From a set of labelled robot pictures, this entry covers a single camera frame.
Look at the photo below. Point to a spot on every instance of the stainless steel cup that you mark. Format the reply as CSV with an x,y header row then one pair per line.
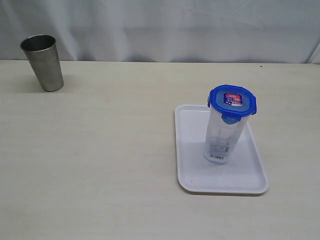
x,y
42,55

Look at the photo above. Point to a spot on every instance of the white curtain backdrop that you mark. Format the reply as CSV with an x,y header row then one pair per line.
x,y
247,31

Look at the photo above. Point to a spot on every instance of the blue plastic lid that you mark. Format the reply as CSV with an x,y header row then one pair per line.
x,y
232,102

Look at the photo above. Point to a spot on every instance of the clear plastic tall container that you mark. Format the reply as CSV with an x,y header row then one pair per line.
x,y
223,133

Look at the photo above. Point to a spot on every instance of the white rectangular tray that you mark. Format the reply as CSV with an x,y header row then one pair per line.
x,y
244,174

